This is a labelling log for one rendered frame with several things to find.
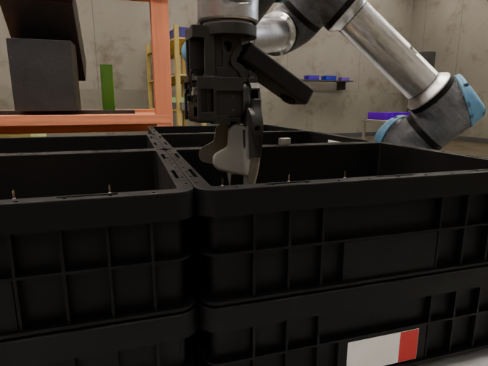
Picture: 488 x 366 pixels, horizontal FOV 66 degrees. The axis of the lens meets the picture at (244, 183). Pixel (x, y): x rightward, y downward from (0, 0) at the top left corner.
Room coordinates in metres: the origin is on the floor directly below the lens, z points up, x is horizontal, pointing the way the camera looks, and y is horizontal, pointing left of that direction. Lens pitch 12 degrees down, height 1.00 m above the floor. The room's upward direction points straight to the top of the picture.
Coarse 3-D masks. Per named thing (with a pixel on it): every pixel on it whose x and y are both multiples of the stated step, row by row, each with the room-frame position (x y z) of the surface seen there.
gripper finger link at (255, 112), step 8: (256, 104) 0.46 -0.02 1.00; (248, 112) 0.46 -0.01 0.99; (256, 112) 0.46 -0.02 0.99; (248, 120) 0.46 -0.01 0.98; (256, 120) 0.46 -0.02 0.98; (248, 128) 0.46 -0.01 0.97; (256, 128) 0.46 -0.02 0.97; (248, 136) 0.46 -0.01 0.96; (256, 136) 0.46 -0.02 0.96; (248, 144) 0.46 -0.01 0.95; (256, 144) 0.46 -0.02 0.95; (256, 152) 0.46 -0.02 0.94
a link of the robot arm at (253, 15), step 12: (204, 0) 0.47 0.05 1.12; (216, 0) 0.46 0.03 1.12; (228, 0) 0.46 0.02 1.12; (240, 0) 0.47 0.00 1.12; (252, 0) 0.48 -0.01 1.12; (204, 12) 0.47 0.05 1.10; (216, 12) 0.46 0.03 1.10; (228, 12) 0.46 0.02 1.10; (240, 12) 0.46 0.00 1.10; (252, 12) 0.48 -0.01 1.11
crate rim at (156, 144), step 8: (72, 136) 0.82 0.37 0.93; (80, 136) 0.82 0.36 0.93; (88, 136) 0.82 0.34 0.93; (96, 136) 0.83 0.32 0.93; (104, 136) 0.83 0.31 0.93; (112, 136) 0.84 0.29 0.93; (120, 136) 0.84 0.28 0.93; (128, 136) 0.85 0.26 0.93; (136, 136) 0.85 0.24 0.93; (144, 136) 0.86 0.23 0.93; (152, 136) 0.82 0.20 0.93; (152, 144) 0.66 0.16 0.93; (24, 152) 0.54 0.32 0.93; (32, 152) 0.54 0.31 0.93; (40, 152) 0.54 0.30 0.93; (48, 152) 0.54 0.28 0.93
